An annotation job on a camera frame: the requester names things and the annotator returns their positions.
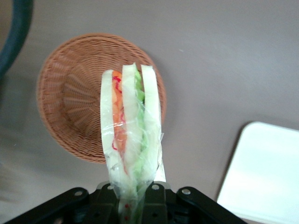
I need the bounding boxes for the plastic triangle sandwich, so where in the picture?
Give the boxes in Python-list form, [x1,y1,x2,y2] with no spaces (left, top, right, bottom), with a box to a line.
[100,62,166,224]

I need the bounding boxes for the brown table mat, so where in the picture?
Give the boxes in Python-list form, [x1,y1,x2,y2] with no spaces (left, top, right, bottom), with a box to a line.
[0,0,299,224]

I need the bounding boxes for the white rectangular tray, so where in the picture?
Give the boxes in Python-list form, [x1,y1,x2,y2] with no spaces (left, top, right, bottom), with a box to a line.
[216,121,299,222]

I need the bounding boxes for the thick dark cable sleeve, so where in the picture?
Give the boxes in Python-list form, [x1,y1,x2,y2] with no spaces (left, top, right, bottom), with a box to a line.
[0,0,35,79]

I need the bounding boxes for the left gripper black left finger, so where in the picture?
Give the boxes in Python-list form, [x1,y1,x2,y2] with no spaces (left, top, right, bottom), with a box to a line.
[9,183,120,224]

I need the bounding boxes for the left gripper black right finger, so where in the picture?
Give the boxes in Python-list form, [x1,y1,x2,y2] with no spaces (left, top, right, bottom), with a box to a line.
[144,182,248,224]

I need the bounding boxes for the round brown wicker basket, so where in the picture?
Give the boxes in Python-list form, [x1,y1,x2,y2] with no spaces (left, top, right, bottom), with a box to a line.
[36,32,168,165]

